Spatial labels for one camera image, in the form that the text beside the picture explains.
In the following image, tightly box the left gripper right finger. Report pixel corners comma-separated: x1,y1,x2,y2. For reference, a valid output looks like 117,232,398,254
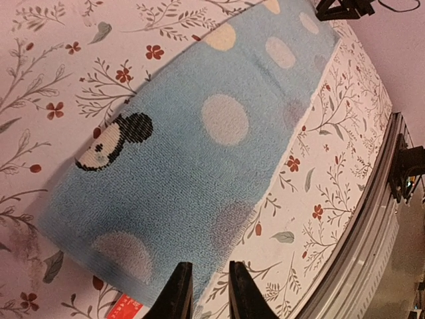
228,261,277,319

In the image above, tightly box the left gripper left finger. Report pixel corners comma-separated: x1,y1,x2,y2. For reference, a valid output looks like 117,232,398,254
143,262,193,319

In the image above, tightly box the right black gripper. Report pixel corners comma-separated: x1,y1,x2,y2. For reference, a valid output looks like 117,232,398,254
315,0,375,21

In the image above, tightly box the blue patterned towel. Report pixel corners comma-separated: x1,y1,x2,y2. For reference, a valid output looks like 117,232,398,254
39,1,339,306

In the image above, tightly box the floral table mat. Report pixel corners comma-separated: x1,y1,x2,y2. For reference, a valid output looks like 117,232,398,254
1,1,392,318

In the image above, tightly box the front aluminium rail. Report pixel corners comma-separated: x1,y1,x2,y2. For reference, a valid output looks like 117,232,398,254
297,112,424,318

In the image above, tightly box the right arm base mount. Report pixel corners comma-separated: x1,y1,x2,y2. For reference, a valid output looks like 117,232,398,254
388,133,424,203

